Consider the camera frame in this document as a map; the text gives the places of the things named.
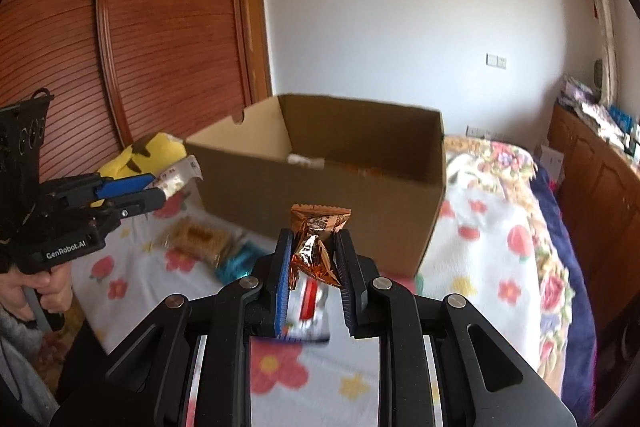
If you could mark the person's left forearm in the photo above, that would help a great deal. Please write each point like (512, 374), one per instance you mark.
(17, 372)

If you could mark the wooden slatted wardrobe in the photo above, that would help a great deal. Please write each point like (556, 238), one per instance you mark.
(165, 32)

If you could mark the red snack packet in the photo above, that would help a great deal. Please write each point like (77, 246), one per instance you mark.
(310, 307)

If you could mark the blue boxes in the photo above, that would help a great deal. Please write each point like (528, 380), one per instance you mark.
(621, 121)

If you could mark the teal snack packet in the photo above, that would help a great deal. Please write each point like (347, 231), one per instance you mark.
(237, 264)

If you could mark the wooden cabinet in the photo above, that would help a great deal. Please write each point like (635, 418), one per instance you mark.
(595, 217)

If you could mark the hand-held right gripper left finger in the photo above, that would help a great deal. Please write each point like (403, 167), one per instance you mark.
(282, 282)

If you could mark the yellow plush toy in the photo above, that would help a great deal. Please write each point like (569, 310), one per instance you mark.
(145, 152)

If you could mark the white snack packet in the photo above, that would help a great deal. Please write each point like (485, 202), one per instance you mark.
(177, 177)

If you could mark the orange foil snack packet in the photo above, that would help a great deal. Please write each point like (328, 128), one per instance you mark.
(320, 227)

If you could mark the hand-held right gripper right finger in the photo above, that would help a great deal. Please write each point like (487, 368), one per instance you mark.
(347, 282)

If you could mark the stack of boxes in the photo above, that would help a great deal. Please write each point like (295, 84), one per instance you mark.
(575, 94)

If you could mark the patterned curtain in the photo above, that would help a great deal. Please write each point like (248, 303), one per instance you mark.
(600, 17)

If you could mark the floral blanket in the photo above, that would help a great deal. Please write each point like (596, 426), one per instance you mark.
(552, 292)

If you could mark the strawberry print tablecloth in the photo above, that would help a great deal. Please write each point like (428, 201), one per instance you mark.
(480, 267)

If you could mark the brown cardboard box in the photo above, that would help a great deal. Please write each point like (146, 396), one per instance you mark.
(350, 187)

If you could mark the clear pack of brown cakes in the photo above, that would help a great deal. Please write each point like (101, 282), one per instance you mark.
(197, 239)

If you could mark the white wall socket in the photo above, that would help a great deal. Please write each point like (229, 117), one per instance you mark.
(478, 131)

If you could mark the navy blanket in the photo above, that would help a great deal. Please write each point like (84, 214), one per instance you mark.
(575, 307)

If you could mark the person's left hand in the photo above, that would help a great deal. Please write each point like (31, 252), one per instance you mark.
(55, 294)

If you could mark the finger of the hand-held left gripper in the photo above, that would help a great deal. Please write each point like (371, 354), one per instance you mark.
(142, 203)
(125, 187)

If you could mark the white wall switch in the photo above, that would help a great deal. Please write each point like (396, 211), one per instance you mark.
(496, 60)

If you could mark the round dark hand fan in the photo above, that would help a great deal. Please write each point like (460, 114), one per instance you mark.
(598, 73)

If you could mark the wooden door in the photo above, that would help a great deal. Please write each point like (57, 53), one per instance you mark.
(255, 22)

